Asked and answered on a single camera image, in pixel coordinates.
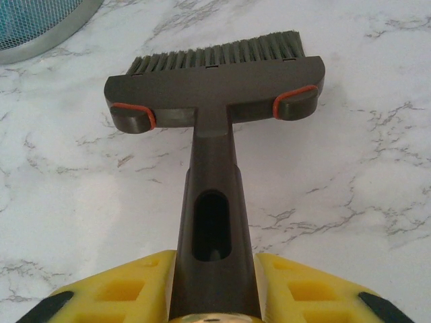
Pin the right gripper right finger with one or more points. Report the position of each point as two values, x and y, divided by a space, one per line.
313 292

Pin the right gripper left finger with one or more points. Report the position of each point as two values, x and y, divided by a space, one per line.
118 292

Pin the dark brown hand brush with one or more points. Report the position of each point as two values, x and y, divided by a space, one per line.
212 168

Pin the grey mesh trash bin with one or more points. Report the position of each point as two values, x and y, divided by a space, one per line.
60 33

